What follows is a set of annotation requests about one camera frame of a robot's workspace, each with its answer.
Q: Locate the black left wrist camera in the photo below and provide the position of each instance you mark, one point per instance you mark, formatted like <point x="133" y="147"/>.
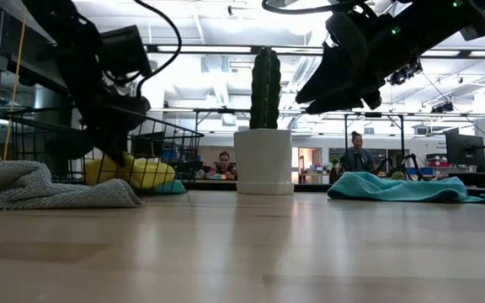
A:
<point x="124" y="50"/>

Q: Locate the grey microfiber towel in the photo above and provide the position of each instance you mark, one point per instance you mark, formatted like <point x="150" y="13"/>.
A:
<point x="36" y="185"/>

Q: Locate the black ceiling spotlight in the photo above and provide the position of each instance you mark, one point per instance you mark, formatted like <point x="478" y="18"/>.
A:
<point x="402" y="76"/>
<point x="442" y="108"/>

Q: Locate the green cactus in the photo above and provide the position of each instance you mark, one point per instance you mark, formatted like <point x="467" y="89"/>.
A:
<point x="265" y="92"/>

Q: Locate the black aluminium table frame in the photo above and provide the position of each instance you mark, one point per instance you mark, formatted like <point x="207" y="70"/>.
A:
<point x="484" y="194"/>

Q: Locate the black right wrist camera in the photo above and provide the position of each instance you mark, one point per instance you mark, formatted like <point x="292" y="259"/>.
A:
<point x="348" y="38"/>

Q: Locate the white hexagonal plant pot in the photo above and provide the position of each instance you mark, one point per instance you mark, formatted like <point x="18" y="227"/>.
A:
<point x="263" y="155"/>

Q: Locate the black computer monitor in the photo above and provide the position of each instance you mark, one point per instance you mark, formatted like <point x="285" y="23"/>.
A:
<point x="465" y="151"/>
<point x="145" y="145"/>

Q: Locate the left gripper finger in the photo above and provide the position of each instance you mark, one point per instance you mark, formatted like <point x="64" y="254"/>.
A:
<point x="112" y="145"/>

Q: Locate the person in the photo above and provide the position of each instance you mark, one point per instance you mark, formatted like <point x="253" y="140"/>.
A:
<point x="357" y="157"/>
<point x="225" y="166"/>

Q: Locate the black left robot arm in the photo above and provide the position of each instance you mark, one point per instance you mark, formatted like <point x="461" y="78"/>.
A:
<point x="57" y="25"/>

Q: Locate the yellow microfiber towel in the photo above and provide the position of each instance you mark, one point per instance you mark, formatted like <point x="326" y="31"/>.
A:
<point x="141" y="172"/>

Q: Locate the light blue microfiber towel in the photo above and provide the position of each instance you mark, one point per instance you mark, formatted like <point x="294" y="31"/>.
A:
<point x="394" y="189"/>

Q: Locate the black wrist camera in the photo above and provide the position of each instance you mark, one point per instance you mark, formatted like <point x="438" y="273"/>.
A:
<point x="124" y="50"/>
<point x="348" y="38"/>

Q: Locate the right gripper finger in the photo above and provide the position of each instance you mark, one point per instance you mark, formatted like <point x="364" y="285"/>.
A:
<point x="331" y="82"/>
<point x="343" y="103"/>

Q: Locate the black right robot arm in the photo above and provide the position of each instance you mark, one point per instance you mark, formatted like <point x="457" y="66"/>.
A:
<point x="436" y="25"/>

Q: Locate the black metal rack frame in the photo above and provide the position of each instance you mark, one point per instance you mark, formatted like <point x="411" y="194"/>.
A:
<point x="402" y="139"/>

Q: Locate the dark teal microfiber towel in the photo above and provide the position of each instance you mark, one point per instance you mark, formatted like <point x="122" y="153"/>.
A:
<point x="171" y="188"/>

